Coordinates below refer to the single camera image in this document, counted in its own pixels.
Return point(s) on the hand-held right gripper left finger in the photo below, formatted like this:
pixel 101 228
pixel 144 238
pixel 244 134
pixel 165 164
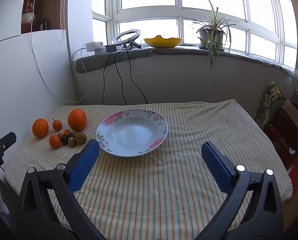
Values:
pixel 85 165

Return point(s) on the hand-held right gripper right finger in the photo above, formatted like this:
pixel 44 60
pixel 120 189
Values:
pixel 217 167

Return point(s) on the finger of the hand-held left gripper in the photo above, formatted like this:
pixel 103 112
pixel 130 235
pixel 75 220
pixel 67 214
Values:
pixel 5 141

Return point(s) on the brown kiwi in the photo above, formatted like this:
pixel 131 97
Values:
pixel 80 138

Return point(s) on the small dark brown fruit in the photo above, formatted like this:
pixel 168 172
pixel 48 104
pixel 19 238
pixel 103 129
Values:
pixel 71 135
pixel 60 135
pixel 64 140

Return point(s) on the small reddish brown fruit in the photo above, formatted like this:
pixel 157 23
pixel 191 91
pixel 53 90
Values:
pixel 66 132

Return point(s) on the medium orange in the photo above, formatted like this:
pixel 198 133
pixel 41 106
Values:
pixel 40 128

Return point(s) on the large orange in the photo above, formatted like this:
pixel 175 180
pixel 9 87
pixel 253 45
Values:
pixel 77 119

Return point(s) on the small tangerine with stem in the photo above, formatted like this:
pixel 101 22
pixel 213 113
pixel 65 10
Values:
pixel 57 125

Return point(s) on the white bowl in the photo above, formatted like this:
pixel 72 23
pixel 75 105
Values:
pixel 132 133

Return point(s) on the striped tablecloth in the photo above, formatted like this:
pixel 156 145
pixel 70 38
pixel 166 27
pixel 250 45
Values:
pixel 164 192

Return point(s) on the red bag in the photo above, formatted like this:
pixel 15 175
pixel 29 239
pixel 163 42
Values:
pixel 281 145

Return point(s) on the green printed bag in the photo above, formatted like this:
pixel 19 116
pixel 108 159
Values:
pixel 270 102

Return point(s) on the cardboard box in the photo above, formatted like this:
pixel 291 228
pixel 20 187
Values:
pixel 295 120

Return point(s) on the white power adapter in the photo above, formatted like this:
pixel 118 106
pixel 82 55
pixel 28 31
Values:
pixel 100 50

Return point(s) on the grey windowsill cover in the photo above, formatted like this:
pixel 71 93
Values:
pixel 129 56

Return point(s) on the white power strip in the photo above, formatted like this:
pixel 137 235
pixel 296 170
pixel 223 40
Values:
pixel 94 46

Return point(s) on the black power adapter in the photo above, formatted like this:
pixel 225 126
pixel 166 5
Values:
pixel 112 48

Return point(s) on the red figurine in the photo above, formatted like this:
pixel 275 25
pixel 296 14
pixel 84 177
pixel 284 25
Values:
pixel 29 10

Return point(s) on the potted spider plant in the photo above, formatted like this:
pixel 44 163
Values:
pixel 211 36

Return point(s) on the yellow cloth on sill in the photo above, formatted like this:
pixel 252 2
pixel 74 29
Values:
pixel 162 42

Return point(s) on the wooden wall shelf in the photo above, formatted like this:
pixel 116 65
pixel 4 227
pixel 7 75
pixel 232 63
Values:
pixel 51 5

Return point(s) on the white window frame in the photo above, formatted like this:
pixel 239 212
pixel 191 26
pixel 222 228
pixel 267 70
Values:
pixel 178 11

